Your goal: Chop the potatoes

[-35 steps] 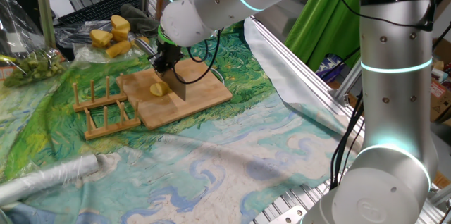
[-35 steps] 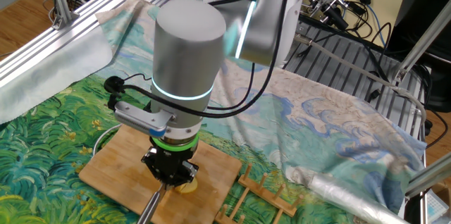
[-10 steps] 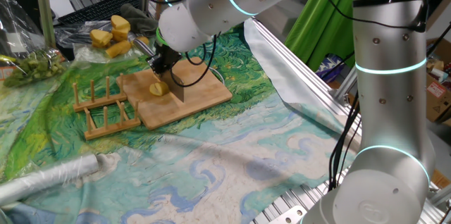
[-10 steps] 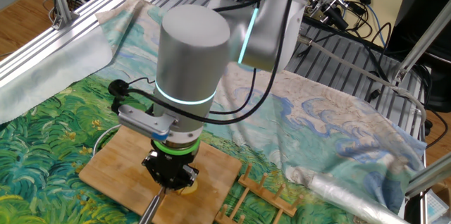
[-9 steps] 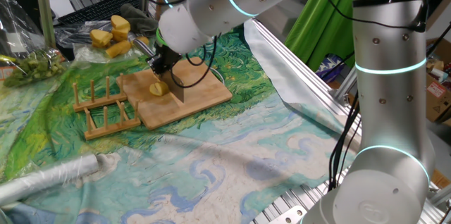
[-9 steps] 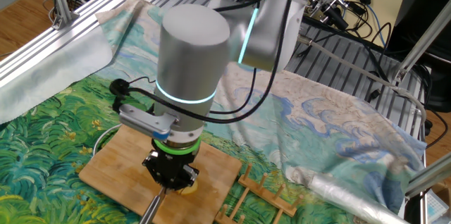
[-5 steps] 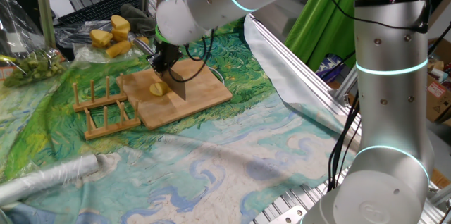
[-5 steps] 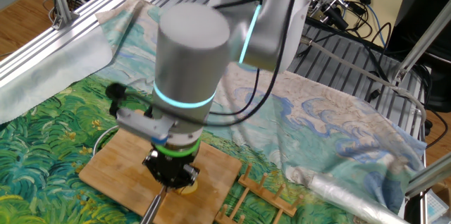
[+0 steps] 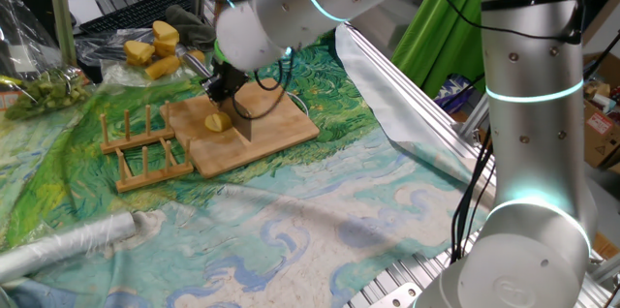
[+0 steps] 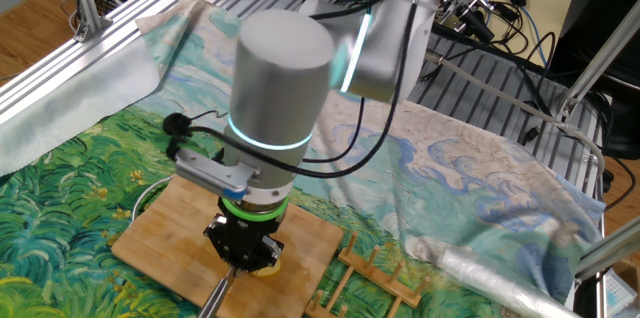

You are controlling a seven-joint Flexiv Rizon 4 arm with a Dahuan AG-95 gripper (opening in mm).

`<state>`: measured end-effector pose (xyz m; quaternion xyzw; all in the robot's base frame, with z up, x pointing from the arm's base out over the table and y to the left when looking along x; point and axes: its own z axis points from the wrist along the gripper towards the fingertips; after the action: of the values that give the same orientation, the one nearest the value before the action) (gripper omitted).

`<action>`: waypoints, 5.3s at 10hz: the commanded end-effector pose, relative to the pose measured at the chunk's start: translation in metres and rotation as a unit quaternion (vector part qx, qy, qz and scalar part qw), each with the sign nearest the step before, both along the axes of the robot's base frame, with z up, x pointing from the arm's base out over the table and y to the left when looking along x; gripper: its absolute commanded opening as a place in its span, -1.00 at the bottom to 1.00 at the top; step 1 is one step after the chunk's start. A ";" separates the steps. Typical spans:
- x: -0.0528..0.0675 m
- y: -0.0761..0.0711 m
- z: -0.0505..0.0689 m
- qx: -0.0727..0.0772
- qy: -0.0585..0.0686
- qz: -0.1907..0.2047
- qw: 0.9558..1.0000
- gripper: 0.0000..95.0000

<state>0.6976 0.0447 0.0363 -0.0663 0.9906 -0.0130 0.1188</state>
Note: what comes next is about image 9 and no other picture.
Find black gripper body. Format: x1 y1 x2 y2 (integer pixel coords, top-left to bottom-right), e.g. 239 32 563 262
211 61 251 96

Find steel cleaver knife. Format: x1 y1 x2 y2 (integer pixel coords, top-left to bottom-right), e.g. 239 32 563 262
181 50 254 143

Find cut potato slice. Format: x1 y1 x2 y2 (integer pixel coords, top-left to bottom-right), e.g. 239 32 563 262
215 111 233 133

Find half potato with skin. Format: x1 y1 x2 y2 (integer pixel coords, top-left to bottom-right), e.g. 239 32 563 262
203 112 222 134

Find bamboo cutting board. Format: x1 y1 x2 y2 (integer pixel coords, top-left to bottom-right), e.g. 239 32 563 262
159 78 321 180

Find grey green rag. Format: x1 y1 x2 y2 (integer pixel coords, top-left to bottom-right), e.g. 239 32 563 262
165 4 218 52

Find wooden peg dish rack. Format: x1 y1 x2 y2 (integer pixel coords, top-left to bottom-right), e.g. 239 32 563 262
99 100 195 194

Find black computer keyboard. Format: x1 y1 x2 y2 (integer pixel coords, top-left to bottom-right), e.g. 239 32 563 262
78 0 195 34

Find painted landscape tablecloth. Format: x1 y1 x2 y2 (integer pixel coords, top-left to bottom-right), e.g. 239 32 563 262
0 31 503 308

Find bag of chopped green vegetables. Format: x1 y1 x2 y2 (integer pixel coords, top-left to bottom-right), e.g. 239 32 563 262
0 0 93 123

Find clear plastic wrap roll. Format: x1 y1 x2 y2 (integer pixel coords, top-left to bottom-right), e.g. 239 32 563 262
0 210 140 285

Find blue patterned bag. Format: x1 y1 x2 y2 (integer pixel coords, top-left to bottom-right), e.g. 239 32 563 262
434 74 488 111

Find open brown cardboard box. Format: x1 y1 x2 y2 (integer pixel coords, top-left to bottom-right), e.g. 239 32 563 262
583 53 620 171

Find black tripod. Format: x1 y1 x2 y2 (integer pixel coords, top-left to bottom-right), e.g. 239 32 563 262
583 30 620 77

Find black camera cable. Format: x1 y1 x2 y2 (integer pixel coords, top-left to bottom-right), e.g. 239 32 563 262
178 0 585 122

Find black cable bundle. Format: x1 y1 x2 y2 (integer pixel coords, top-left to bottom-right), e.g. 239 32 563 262
449 128 495 265

